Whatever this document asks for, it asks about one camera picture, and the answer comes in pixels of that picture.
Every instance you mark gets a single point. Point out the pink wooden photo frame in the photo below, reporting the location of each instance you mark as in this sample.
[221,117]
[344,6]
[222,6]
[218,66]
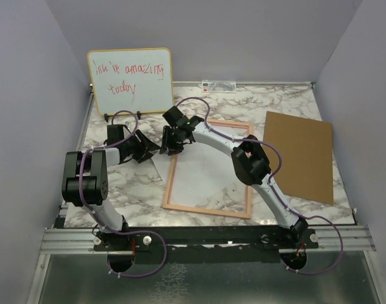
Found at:
[210,166]

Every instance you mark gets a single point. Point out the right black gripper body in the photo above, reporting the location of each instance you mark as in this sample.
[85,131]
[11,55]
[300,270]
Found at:
[175,145]

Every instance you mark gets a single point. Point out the white photo paper sheet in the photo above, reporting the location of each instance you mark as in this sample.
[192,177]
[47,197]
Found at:
[201,172]

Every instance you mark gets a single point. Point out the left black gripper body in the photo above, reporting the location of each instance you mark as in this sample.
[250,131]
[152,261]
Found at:
[133,145]

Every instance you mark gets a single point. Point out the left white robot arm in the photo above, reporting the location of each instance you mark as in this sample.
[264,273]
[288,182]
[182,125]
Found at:
[85,177]

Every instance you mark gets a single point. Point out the brown cardboard backing board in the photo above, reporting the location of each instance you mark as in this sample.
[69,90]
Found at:
[305,146]

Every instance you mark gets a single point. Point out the white label strip at wall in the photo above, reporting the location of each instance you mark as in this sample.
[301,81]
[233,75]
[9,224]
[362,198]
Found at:
[217,86]

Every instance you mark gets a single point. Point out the small whiteboard with red writing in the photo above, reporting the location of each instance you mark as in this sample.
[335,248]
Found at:
[137,80]

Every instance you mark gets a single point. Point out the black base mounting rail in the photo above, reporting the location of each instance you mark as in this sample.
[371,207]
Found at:
[211,244]

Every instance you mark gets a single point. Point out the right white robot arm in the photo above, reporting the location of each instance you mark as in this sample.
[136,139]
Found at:
[250,163]

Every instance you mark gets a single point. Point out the aluminium front rail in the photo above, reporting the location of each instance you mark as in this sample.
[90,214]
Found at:
[81,241]

